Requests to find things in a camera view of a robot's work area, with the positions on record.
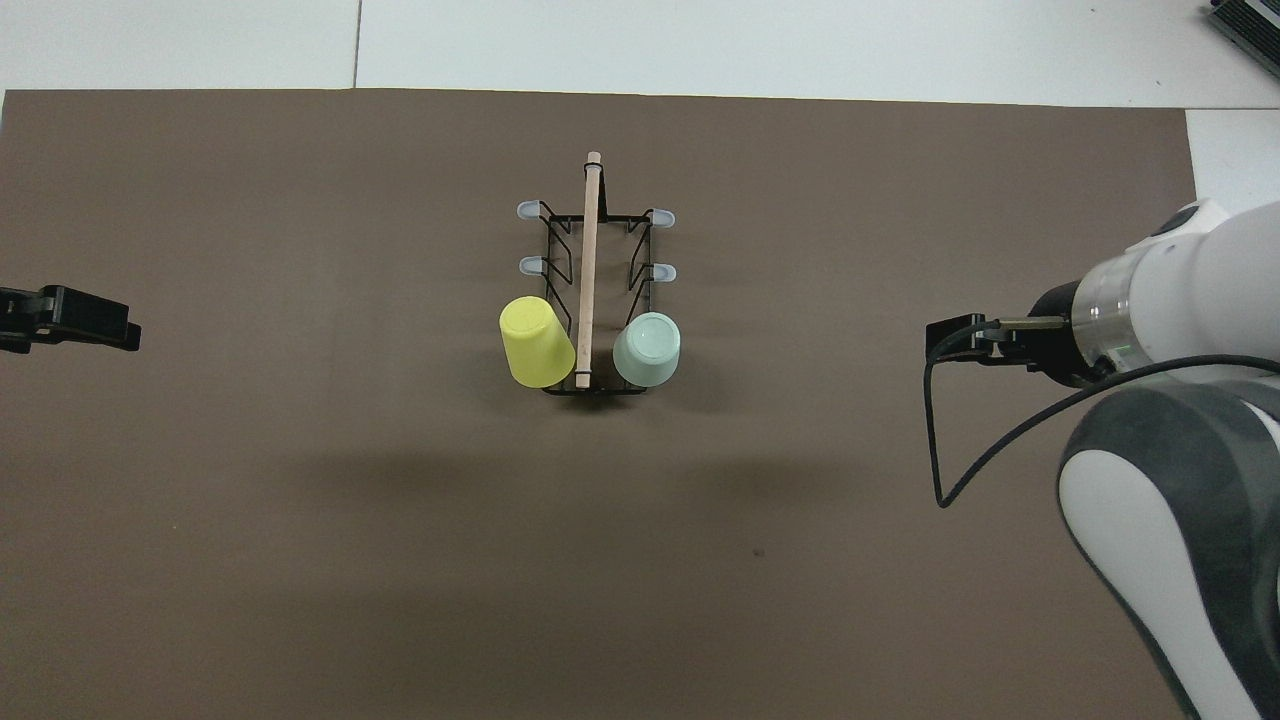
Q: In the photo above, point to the brown table mat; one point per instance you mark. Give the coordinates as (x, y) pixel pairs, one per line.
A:
(400, 550)

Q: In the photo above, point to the pale green plastic cup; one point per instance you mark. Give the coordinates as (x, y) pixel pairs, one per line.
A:
(647, 350)

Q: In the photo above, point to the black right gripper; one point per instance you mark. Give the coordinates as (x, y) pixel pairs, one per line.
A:
(1050, 355)

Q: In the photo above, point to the yellow plastic cup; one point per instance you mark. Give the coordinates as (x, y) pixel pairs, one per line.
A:
(535, 345)

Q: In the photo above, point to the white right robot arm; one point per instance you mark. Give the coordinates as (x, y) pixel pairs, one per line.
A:
(1200, 300)

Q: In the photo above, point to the grey ribbed device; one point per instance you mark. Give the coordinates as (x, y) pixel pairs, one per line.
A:
(1250, 20)

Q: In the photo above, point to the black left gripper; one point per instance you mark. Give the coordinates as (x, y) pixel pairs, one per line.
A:
(20, 320)

